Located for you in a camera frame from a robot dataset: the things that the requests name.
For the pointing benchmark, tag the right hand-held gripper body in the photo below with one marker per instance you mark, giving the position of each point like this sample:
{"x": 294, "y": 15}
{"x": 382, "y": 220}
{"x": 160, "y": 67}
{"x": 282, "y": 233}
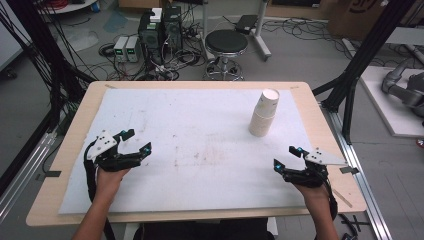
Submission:
{"x": 310, "y": 175}

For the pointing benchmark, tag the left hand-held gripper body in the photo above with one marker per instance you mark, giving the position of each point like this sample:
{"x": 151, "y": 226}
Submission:
{"x": 110, "y": 160}

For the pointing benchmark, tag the stack of nested paper cups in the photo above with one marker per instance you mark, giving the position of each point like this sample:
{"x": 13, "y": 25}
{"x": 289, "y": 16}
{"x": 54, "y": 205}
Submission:
{"x": 260, "y": 126}

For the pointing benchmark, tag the person's right hand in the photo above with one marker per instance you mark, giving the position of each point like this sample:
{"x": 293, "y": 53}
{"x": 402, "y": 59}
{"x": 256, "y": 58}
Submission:
{"x": 315, "y": 196}

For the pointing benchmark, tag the person's left hand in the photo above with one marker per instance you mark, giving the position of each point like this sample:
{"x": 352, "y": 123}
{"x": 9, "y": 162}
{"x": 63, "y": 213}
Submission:
{"x": 108, "y": 183}

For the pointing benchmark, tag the black tape piece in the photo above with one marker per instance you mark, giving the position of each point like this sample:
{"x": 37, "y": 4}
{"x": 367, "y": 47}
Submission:
{"x": 50, "y": 173}
{"x": 349, "y": 170}

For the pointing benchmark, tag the thin wooden stick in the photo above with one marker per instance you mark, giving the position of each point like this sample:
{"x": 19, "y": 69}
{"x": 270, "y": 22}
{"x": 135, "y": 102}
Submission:
{"x": 342, "y": 198}

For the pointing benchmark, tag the white table mat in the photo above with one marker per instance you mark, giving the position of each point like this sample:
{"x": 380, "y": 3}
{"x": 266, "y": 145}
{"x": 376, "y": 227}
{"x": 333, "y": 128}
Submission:
{"x": 200, "y": 173}

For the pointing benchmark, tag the black clamp parts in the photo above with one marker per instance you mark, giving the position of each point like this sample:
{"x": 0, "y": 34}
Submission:
{"x": 353, "y": 226}

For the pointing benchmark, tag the grey bench power supply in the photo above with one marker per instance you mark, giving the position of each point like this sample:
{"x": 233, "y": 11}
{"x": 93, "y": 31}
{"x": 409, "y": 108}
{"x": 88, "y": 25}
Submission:
{"x": 132, "y": 49}
{"x": 120, "y": 49}

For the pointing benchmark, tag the person's dark clothing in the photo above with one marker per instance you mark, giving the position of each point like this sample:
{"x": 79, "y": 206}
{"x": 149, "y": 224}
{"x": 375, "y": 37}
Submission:
{"x": 203, "y": 230}

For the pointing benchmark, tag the black computer tower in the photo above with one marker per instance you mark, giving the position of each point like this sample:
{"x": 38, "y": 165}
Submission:
{"x": 150, "y": 36}
{"x": 172, "y": 30}

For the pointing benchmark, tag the white floor board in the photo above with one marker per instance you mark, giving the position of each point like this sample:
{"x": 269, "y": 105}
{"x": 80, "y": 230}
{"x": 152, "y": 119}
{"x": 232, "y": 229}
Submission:
{"x": 390, "y": 110}

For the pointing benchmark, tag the black round stool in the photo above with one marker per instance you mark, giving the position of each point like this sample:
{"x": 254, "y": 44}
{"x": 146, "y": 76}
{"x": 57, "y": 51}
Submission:
{"x": 226, "y": 43}

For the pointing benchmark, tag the blue tape roll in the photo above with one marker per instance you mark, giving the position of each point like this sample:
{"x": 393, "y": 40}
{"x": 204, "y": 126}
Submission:
{"x": 95, "y": 6}

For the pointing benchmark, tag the black flat device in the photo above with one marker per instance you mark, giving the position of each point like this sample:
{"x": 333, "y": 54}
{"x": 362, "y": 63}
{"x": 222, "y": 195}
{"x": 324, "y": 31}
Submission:
{"x": 246, "y": 24}

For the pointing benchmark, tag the brown cardboard box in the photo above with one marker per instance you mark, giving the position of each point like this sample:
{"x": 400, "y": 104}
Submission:
{"x": 361, "y": 18}

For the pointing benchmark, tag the aluminium rail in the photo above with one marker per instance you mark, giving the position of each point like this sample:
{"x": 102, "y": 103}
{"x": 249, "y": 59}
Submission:
{"x": 358, "y": 173}
{"x": 25, "y": 170}

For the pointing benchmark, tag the black metal frame post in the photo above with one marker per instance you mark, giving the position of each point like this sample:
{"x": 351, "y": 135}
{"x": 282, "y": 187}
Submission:
{"x": 363, "y": 56}
{"x": 43, "y": 56}

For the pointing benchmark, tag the white metal stand frame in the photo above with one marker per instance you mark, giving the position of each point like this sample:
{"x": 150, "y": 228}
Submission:
{"x": 261, "y": 33}

